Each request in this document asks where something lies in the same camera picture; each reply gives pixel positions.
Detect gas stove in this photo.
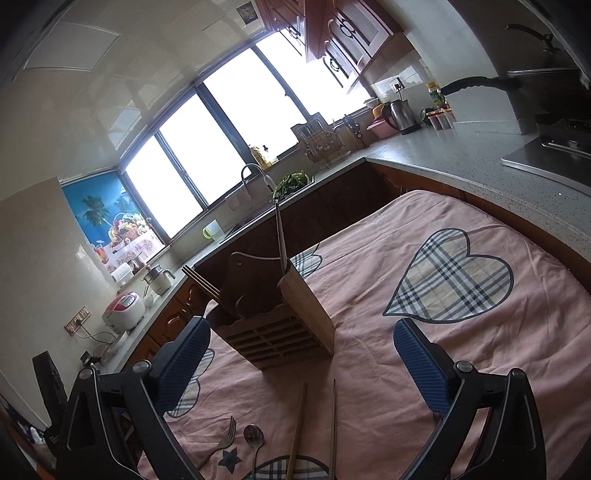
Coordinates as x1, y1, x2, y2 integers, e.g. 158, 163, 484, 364
501, 117, 591, 190

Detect silver fork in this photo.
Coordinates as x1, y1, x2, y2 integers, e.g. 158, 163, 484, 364
213, 415, 238, 453

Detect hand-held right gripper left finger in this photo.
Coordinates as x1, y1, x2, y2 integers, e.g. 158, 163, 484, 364
55, 316, 212, 480

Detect steel electric kettle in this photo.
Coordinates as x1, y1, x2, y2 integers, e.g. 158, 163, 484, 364
383, 98, 423, 136

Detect green vegetables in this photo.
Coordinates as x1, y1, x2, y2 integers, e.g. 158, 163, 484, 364
272, 172, 309, 197

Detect white electric pot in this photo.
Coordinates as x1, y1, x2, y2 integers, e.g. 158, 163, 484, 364
142, 264, 176, 296

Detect metal chopstick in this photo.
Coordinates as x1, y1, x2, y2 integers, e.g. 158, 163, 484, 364
273, 198, 288, 273

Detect white and red rice cooker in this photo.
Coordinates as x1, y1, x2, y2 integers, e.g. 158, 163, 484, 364
102, 292, 145, 334

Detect row of spice jars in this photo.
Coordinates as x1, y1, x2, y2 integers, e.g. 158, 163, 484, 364
427, 110, 458, 132

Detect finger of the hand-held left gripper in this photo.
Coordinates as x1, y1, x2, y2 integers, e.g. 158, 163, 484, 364
31, 350, 65, 435

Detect silver spoon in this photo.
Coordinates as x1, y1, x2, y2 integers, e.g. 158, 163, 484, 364
243, 425, 265, 480

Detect wall socket strip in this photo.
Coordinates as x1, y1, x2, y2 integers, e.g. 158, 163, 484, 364
64, 305, 90, 335

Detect metal kitchen faucet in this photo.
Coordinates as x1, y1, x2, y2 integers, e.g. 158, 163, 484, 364
240, 163, 278, 198

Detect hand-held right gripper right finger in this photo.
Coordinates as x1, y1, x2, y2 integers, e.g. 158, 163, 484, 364
393, 318, 548, 480

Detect dish drying rack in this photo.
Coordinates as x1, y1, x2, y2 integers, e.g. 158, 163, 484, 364
291, 113, 352, 164

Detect wooden upper cabinets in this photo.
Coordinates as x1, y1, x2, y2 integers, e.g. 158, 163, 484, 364
254, 0, 407, 93

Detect knife and scissors holder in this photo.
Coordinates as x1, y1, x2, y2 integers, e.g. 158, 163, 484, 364
344, 113, 365, 148

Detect large kitchen window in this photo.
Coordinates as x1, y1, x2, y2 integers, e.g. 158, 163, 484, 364
120, 32, 375, 241

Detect pink plastic basin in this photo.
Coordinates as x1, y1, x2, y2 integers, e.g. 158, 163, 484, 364
367, 117, 400, 139

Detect black wok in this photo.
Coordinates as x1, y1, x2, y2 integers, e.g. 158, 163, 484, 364
441, 23, 591, 95

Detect cooking oil bottle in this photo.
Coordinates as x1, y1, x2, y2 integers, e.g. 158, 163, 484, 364
426, 82, 448, 112

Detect wooden utensil holder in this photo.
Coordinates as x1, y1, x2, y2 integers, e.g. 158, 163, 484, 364
205, 251, 335, 372

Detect blue printed window blind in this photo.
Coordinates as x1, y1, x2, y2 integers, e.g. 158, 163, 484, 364
60, 173, 167, 278

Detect pink printed cloth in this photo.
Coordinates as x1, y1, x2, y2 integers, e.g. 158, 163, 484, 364
134, 189, 591, 480

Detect plain wooden chopstick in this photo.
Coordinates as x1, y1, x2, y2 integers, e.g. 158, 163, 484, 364
329, 378, 338, 480
285, 382, 308, 480

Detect range hood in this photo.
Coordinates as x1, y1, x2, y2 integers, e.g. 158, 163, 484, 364
526, 0, 591, 70

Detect red patterned wooden chopstick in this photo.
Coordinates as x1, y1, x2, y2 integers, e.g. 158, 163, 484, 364
185, 265, 222, 296
181, 268, 218, 299

